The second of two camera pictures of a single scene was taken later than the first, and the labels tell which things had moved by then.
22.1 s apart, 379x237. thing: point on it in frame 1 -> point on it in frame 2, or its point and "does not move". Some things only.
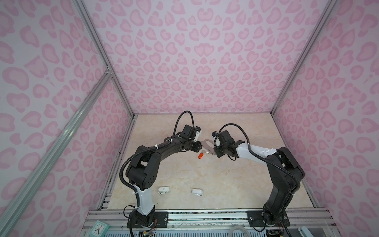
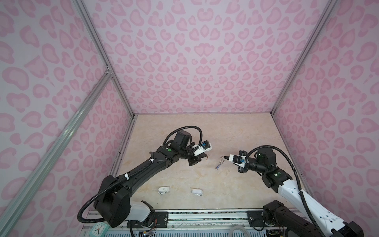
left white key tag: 162,190 does not move
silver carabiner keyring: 209,149 -> 222,159
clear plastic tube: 236,227 does not move
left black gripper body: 195,146 -> 193,159
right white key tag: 198,192 does not move
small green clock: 99,229 does not move
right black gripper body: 219,150 -> 241,170
